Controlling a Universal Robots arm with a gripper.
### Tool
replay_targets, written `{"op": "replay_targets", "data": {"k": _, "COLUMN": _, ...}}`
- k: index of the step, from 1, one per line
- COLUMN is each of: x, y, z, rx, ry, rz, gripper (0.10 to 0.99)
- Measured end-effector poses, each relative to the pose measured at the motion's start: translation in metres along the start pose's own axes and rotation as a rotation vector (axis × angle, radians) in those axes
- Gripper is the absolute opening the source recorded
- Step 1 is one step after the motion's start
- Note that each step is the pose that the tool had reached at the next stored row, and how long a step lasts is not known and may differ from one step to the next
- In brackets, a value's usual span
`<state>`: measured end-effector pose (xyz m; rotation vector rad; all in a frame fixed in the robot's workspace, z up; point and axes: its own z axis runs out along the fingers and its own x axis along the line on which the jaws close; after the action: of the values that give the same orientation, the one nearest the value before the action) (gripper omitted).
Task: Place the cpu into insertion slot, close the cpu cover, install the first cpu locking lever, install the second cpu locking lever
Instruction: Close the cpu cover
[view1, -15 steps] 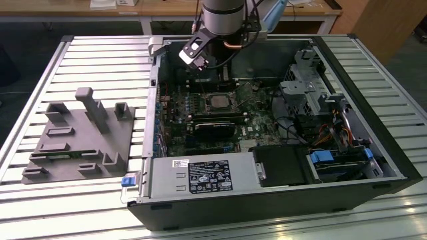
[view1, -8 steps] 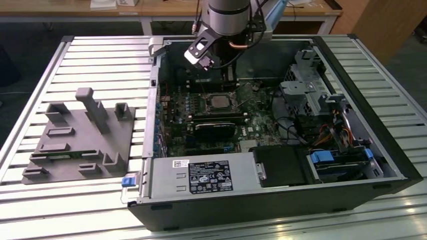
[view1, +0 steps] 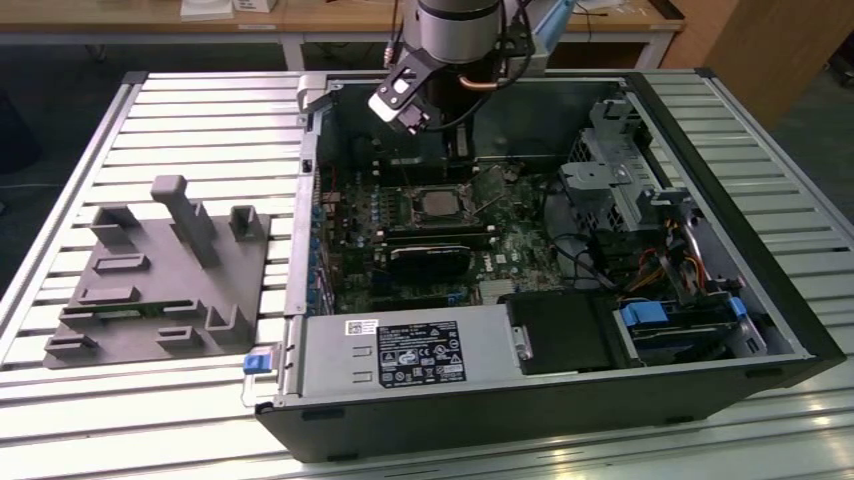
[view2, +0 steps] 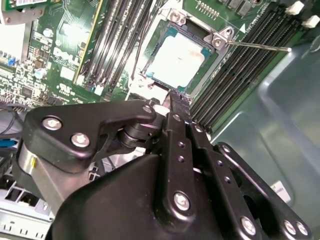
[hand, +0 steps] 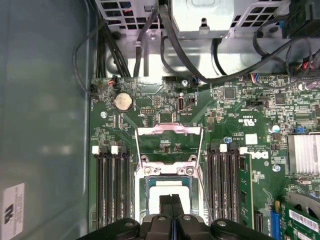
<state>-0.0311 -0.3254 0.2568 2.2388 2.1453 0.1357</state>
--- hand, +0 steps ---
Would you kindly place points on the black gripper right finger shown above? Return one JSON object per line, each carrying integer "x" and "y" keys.
{"x": 190, "y": 228}

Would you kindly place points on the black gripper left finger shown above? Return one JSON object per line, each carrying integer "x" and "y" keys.
{"x": 155, "y": 227}

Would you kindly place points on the silver CPU plate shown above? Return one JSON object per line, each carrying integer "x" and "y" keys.
{"x": 153, "y": 200}

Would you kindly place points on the metal locking lever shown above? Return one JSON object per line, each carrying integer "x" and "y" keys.
{"x": 205, "y": 197}

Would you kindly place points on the metal socket cover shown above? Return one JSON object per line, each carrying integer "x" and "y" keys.
{"x": 170, "y": 129}

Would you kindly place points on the CPU socket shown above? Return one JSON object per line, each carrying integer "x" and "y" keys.
{"x": 140, "y": 190}

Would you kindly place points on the black RAM slot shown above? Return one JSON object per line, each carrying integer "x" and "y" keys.
{"x": 213, "y": 187}
{"x": 110, "y": 187}
{"x": 128, "y": 187}
{"x": 119, "y": 187}
{"x": 222, "y": 187}
{"x": 101, "y": 187}
{"x": 232, "y": 187}

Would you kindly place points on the black expansion slot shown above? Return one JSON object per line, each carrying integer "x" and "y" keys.
{"x": 258, "y": 222}

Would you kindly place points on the blue expansion slot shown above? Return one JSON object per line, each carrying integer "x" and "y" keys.
{"x": 278, "y": 220}

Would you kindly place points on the green RAM stick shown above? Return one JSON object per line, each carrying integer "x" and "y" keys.
{"x": 246, "y": 190}

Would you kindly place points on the green motherboard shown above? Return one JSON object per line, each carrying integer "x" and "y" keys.
{"x": 225, "y": 117}

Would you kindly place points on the internal USB port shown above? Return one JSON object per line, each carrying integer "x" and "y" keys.
{"x": 180, "y": 103}

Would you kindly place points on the silver coin battery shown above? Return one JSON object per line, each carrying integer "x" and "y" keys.
{"x": 123, "y": 101}

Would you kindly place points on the silver heat sink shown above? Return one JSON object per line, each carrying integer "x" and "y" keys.
{"x": 303, "y": 153}

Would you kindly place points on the white case label sticker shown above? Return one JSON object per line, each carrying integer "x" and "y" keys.
{"x": 13, "y": 205}

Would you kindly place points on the black PC case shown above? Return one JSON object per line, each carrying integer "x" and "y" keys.
{"x": 45, "y": 100}

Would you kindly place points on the perforated metal drive cage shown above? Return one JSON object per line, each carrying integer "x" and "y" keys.
{"x": 150, "y": 33}

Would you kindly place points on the grey metal bracket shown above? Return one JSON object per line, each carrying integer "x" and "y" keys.
{"x": 190, "y": 22}

